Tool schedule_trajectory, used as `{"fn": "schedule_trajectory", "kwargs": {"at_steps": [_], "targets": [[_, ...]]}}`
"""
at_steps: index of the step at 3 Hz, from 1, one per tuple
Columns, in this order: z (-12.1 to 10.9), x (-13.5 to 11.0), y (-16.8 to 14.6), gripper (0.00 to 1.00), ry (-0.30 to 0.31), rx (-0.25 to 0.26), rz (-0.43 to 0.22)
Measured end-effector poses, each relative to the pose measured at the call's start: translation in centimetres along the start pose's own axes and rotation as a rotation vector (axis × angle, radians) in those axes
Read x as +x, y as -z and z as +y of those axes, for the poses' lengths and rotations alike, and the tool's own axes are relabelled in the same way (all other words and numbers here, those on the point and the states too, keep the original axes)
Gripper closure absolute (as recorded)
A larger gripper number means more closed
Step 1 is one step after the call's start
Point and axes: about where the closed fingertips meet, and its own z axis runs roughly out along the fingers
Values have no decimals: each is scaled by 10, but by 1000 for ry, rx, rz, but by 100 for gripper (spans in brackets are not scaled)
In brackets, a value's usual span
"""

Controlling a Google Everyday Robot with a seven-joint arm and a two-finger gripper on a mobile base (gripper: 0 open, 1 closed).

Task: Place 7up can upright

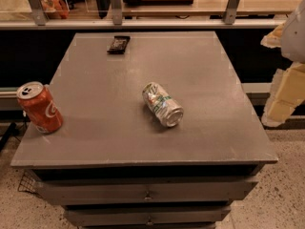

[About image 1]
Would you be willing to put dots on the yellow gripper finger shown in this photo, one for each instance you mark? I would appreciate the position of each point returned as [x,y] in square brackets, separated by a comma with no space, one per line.
[273,39]
[287,92]

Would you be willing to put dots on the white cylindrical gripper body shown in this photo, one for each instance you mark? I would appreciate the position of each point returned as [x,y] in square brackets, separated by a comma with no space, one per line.
[294,35]

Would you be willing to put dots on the silver green 7up can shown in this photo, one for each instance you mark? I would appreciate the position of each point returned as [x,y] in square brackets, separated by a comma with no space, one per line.
[162,105]

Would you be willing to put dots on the red coca-cola can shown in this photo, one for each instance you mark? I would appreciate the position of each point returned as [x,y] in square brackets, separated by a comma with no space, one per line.
[37,102]

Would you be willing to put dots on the dark snack bar wrapper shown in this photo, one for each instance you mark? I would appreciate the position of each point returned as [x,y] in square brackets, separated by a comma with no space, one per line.
[119,44]

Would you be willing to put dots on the grey drawer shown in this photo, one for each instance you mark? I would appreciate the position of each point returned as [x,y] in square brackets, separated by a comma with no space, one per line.
[147,216]
[144,190]

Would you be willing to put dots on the grey drawer cabinet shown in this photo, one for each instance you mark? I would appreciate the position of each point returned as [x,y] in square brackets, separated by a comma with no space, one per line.
[109,131]

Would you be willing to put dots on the orange plastic bag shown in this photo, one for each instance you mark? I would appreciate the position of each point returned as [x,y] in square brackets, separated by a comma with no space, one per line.
[58,6]

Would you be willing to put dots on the top grey drawer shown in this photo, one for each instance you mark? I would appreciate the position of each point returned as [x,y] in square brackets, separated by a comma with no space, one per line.
[144,190]

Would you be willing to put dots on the metal shelf rail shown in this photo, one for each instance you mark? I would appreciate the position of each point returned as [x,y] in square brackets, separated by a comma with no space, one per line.
[142,24]

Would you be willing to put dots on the wire mesh basket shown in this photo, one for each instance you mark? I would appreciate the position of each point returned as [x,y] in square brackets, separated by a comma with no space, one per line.
[26,184]

